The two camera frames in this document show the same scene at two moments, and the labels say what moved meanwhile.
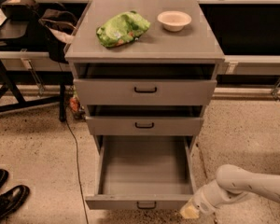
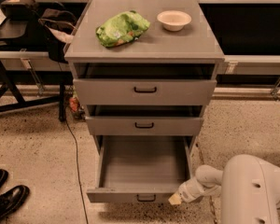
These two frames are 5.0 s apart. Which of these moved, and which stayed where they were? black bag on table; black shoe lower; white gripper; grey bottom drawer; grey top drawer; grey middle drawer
Moved: white gripper; grey bottom drawer
Stayed: black bag on table; grey middle drawer; grey top drawer; black shoe lower
